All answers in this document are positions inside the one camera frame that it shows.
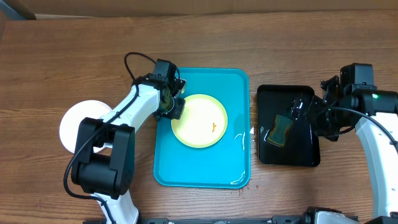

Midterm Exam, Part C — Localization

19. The white plate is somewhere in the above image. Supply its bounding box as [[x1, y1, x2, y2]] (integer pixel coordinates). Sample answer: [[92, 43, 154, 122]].
[[59, 100, 112, 153]]

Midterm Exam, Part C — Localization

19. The teal plastic tray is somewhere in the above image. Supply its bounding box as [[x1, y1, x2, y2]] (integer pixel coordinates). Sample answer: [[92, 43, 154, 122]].
[[153, 67, 251, 189]]

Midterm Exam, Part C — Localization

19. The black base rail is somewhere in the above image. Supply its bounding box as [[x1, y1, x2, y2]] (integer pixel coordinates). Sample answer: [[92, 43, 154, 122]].
[[137, 215, 301, 224]]

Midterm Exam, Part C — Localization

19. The green yellow sponge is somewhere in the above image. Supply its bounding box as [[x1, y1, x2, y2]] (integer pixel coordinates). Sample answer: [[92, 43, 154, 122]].
[[267, 114, 293, 147]]

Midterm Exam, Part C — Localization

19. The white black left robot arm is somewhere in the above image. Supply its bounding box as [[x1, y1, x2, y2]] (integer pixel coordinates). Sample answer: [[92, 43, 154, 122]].
[[63, 74, 186, 223]]

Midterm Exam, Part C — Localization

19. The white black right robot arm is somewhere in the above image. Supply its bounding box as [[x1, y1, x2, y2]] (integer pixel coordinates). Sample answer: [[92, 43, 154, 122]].
[[290, 74, 397, 223]]

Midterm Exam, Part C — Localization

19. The light green plate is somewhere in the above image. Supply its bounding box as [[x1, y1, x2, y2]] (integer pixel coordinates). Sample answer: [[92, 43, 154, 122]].
[[171, 94, 228, 148]]

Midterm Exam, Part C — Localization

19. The dark object in corner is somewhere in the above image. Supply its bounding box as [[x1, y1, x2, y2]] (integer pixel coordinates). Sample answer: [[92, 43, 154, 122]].
[[1, 0, 36, 20]]

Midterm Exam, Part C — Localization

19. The black rectangular water tray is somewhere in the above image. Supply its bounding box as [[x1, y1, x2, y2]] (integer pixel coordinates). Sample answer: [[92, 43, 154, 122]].
[[257, 85, 320, 167]]

